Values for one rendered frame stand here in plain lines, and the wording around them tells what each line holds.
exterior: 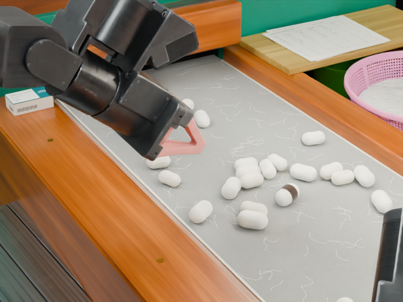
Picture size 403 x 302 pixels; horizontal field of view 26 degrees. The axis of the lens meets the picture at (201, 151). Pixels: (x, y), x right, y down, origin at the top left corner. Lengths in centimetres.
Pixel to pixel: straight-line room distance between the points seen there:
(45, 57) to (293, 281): 37
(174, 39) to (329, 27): 68
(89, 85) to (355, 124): 50
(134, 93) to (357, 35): 70
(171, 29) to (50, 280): 37
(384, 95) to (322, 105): 15
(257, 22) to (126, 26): 67
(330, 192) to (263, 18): 47
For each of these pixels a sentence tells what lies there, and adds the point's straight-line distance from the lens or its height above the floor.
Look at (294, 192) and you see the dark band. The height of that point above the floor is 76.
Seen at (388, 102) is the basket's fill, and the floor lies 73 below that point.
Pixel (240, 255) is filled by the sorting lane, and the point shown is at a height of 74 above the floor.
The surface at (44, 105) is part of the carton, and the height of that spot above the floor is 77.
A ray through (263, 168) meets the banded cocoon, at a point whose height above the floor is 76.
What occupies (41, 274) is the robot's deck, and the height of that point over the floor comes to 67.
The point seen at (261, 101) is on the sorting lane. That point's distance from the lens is 134.
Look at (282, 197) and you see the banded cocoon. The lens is 107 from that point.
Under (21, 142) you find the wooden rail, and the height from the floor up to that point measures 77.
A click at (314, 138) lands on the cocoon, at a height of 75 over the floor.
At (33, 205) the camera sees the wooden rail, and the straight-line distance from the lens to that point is 117.
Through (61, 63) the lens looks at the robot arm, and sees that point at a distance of 80.
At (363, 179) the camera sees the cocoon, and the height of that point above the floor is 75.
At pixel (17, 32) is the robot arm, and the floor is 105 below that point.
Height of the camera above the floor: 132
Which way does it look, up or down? 29 degrees down
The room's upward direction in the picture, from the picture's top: straight up
